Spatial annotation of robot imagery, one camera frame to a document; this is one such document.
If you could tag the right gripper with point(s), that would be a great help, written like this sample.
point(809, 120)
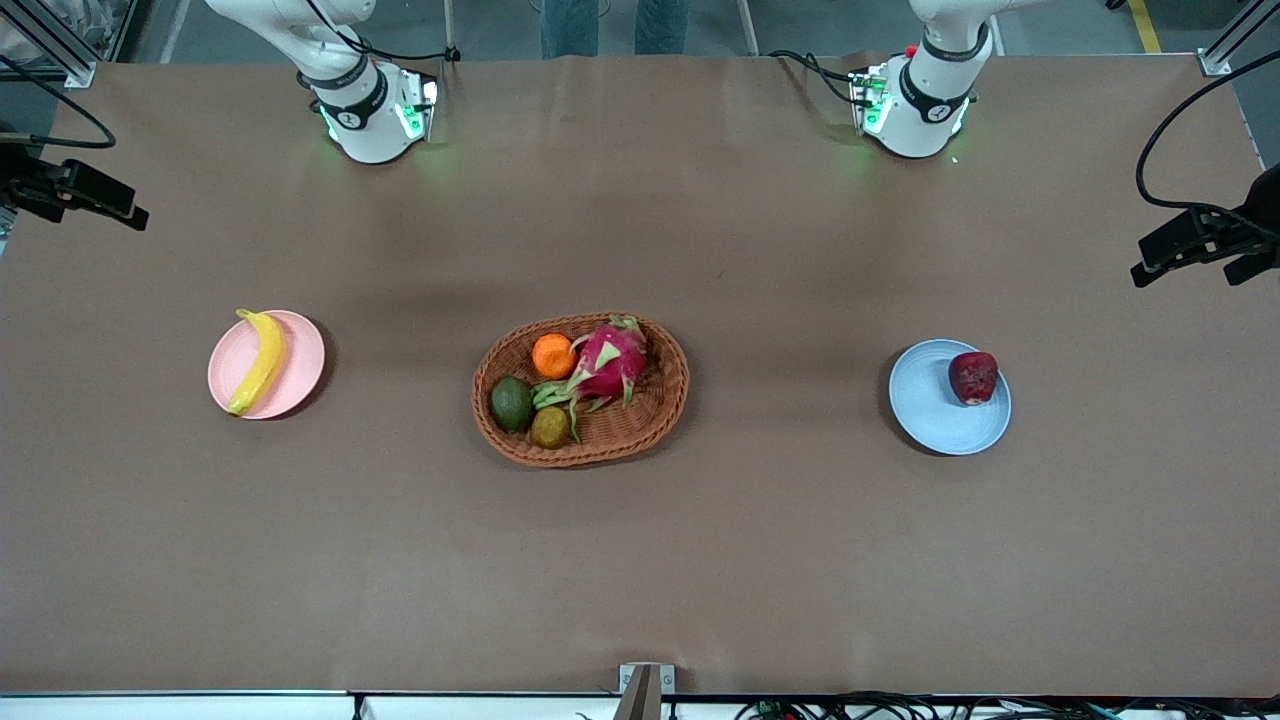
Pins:
point(22, 186)

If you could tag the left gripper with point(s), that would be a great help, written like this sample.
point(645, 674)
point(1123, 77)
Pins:
point(1262, 212)

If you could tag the yellow banana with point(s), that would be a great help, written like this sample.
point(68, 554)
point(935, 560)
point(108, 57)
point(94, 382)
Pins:
point(262, 365)

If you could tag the dark red apple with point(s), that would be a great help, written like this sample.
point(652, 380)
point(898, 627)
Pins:
point(973, 378)

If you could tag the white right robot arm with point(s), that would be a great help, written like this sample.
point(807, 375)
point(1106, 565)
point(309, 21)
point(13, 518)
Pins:
point(370, 130)

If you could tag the pink plate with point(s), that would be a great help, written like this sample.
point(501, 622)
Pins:
point(300, 350)

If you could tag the blue plate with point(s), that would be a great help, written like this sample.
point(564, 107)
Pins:
point(925, 400)

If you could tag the green avocado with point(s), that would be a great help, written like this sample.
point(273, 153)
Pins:
point(511, 404)

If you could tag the orange fruit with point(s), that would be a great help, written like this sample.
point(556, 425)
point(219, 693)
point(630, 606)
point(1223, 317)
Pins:
point(553, 357)

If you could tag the person's legs in jeans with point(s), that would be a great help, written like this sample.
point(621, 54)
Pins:
point(570, 25)

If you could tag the brown-green kiwi fruit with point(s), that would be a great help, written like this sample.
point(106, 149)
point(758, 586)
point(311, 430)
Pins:
point(550, 428)

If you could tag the pink dragon fruit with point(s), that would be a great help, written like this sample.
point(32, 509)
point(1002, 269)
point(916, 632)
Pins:
point(610, 365)

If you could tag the brown wicker basket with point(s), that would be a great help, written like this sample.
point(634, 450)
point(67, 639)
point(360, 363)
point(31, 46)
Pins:
point(620, 435)

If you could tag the brown table cover sheet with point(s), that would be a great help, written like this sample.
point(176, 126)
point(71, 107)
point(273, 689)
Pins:
point(640, 560)

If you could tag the aluminium frame post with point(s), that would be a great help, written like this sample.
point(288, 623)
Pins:
point(60, 45)
point(1225, 55)

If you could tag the metal camera post bracket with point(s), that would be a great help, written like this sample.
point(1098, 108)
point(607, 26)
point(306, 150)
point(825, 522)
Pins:
point(630, 680)

